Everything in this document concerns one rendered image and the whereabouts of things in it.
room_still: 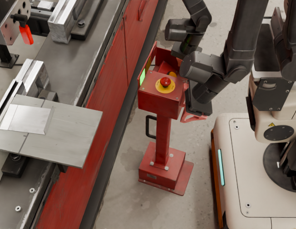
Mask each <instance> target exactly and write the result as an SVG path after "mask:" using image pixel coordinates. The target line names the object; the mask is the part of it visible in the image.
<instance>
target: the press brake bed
mask: <svg viewBox="0 0 296 229"><path fill-rule="evenodd" d="M141 2H142V0H125V2H124V5H123V7H122V9H121V12H120V14H119V16H118V19H117V21H116V24H115V26H114V28H113V31H112V33H111V36H110V38H109V40H108V42H107V45H106V47H105V49H104V52H103V54H102V57H101V59H100V62H99V64H98V66H97V69H96V71H95V73H94V76H93V78H92V80H91V83H90V85H89V88H88V90H87V92H86V95H85V97H84V100H83V102H82V104H81V107H82V108H87V109H92V110H97V111H102V112H103V116H102V118H101V121H100V123H99V126H98V129H97V131H96V134H95V137H94V139H93V142H92V144H91V147H90V150H89V153H88V155H87V158H86V161H85V163H84V166H83V168H82V169H79V168H76V167H71V166H68V169H67V171H66V173H63V172H60V170H59V168H58V165H57V164H56V166H55V168H54V170H53V173H52V175H51V177H50V180H49V182H48V185H47V187H46V189H45V192H44V194H43V197H42V199H41V201H40V204H39V206H38V208H37V211H36V213H35V215H34V218H33V220H32V223H31V225H30V227H29V229H93V227H94V223H95V220H96V217H97V214H98V211H99V208H100V205H101V202H102V199H103V196H104V193H105V190H106V187H107V184H108V181H109V178H110V175H111V172H112V169H113V166H114V163H115V160H116V157H117V154H118V150H119V147H120V145H121V142H122V139H123V135H124V132H125V130H126V127H127V123H128V120H129V117H130V114H131V111H132V108H133V104H134V102H135V99H136V96H137V93H138V81H137V78H138V76H139V74H140V72H141V70H142V68H143V66H144V64H145V62H146V59H147V57H148V55H149V53H150V51H151V49H152V47H153V44H154V41H155V38H156V35H157V32H158V29H159V26H160V23H161V20H162V17H163V14H164V11H165V8H166V5H167V2H168V0H149V5H148V8H147V11H146V13H145V16H144V19H143V21H139V20H138V9H139V7H140V4H141Z"/></svg>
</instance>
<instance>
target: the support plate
mask: <svg viewBox="0 0 296 229"><path fill-rule="evenodd" d="M43 101H44V100H43V99H38V98H34V97H29V96H24V95H19V94H16V96H15V97H14V99H13V101H12V103H11V104H13V105H23V106H31V107H39V108H40V107H41V105H42V103H43ZM52 105H53V107H54V113H53V116H52V119H51V121H50V124H49V127H48V130H47V133H46V135H43V134H33V133H29V135H28V137H27V139H26V141H25V143H24V145H23V147H22V149H21V151H20V153H18V152H19V150H20V148H21V146H22V144H23V142H24V140H25V138H26V137H24V135H27V134H28V133H25V132H18V131H10V130H3V129H0V150H1V151H5V152H9V153H13V154H19V155H23V156H27V157H31V158H35V159H41V160H45V161H49V162H53V163H58V164H63V165H67V166H71V167H76V168H79V169H82V168H83V166H84V163H85V161H86V158H87V155H88V153H89V150H90V147H91V144H92V142H93V139H94V137H95V134H96V131H97V129H98V126H99V123H100V121H101V118H102V116H103V112H102V111H97V110H92V109H87V108H82V107H78V106H73V105H67V104H62V103H58V102H53V101H49V100H45V102H44V104H43V106H42V108H47V109H51V107H52ZM4 117H5V115H4ZM4 117H3V119H4ZM3 119H2V121H1V123H0V126H1V124H2V122H3Z"/></svg>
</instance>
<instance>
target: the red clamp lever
mask: <svg viewBox="0 0 296 229"><path fill-rule="evenodd" d="M10 17H11V18H12V19H14V20H15V21H19V23H20V25H19V29H20V33H21V35H22V38H23V41H24V43H25V44H28V45H32V44H33V43H34V41H33V38H32V35H31V31H30V28H29V27H28V25H26V22H27V20H28V17H27V15H22V14H17V13H16V14H14V15H12V14H11V15H10Z"/></svg>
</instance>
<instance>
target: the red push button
mask: <svg viewBox="0 0 296 229"><path fill-rule="evenodd" d="M160 84H161V85H162V86H163V87H164V88H167V87H168V86H169V85H170V84H171V80H170V79H169V78H168V77H163V78H161V80H160Z"/></svg>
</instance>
